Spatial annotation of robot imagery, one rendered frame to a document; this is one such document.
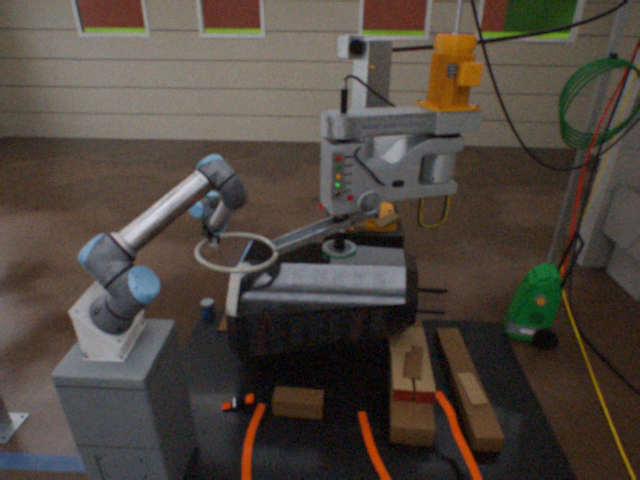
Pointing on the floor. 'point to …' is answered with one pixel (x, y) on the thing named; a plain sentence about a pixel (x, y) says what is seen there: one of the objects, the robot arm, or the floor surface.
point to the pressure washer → (539, 301)
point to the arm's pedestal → (131, 408)
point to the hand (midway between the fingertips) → (214, 246)
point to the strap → (365, 441)
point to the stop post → (9, 422)
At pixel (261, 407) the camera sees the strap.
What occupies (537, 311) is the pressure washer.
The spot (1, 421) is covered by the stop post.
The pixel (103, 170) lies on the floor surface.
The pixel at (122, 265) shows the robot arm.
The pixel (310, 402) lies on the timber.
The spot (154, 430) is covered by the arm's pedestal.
